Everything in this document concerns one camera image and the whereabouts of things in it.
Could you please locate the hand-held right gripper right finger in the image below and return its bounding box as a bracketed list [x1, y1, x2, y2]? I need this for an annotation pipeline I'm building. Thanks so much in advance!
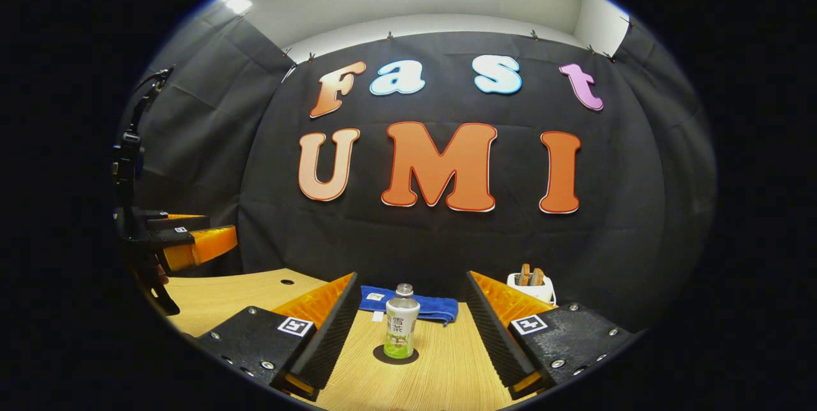
[465, 271, 639, 400]

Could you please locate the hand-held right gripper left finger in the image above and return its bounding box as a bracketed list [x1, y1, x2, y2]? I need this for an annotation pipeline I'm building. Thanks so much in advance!
[195, 272, 363, 402]

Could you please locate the dark round coaster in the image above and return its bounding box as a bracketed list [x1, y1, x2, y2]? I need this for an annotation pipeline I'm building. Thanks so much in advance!
[373, 344, 420, 365]

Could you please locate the clear water bottle green label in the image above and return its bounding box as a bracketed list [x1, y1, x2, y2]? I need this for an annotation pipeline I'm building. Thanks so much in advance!
[384, 283, 421, 359]

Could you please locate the blue towel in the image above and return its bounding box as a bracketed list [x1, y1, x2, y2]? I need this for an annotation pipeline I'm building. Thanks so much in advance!
[359, 285, 459, 325]

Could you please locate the white toaster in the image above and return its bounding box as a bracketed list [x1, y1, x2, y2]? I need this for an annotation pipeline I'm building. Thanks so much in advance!
[507, 273, 557, 305]

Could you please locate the black backdrop cloth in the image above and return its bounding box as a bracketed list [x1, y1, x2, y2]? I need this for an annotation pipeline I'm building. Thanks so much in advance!
[115, 12, 717, 335]

